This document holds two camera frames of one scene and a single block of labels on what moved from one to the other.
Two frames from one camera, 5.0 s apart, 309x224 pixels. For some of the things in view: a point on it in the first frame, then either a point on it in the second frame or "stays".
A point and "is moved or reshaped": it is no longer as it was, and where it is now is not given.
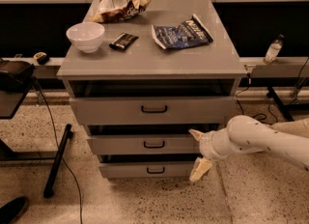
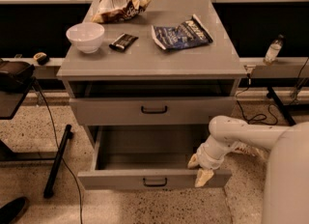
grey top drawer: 152,110 stays
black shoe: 12,210 stays
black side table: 11,101 stays
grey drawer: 142,144 is moved or reshaped
